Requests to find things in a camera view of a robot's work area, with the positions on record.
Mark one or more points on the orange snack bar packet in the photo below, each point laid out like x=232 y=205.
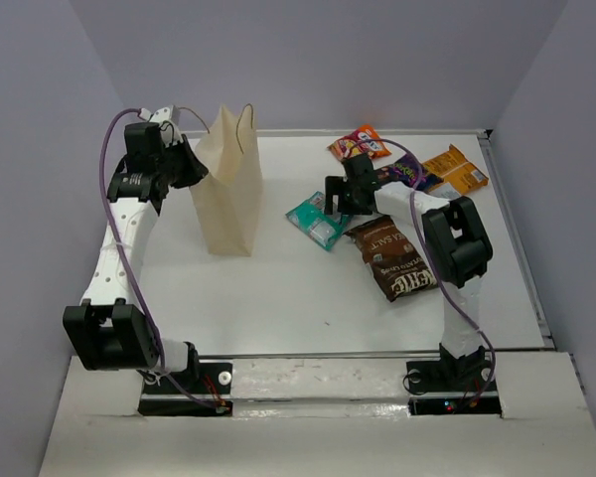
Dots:
x=458 y=176

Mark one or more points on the orange red candy packet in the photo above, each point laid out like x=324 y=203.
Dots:
x=363 y=140

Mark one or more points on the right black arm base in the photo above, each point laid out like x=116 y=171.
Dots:
x=432 y=394

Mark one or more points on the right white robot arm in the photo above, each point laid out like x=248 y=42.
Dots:
x=457 y=249

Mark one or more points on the purple snack bag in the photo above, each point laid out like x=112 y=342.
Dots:
x=409 y=172

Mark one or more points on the brown Kettle chips bag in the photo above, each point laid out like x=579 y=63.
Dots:
x=397 y=267

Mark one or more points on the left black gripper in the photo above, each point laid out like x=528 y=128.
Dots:
x=196 y=169

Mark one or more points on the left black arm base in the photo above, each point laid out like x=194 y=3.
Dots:
x=184 y=395

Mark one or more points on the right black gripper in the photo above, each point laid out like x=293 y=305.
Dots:
x=336 y=185

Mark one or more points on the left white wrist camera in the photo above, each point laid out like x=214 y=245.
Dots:
x=167 y=118

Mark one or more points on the teal snack packet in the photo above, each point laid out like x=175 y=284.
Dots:
x=310 y=218

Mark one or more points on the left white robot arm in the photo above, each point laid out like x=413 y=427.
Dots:
x=112 y=328

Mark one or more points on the beige paper bag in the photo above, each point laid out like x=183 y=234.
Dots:
x=229 y=200

